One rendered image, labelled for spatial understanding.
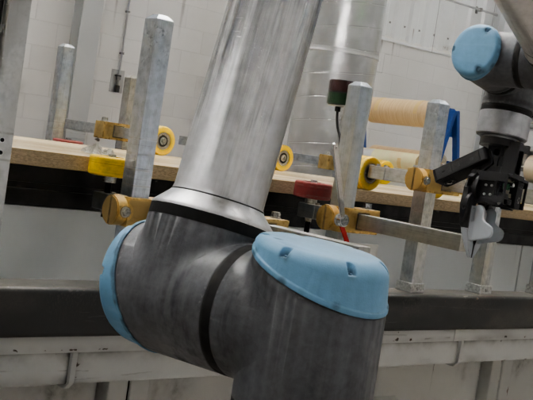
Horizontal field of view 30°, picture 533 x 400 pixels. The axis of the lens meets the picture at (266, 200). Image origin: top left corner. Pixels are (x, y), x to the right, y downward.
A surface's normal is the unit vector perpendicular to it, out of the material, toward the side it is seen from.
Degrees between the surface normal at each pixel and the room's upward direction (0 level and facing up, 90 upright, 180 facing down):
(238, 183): 84
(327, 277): 85
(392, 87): 90
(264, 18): 80
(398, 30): 90
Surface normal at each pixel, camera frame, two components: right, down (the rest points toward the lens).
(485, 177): -0.69, -0.19
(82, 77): 0.59, 0.13
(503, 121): -0.26, -0.13
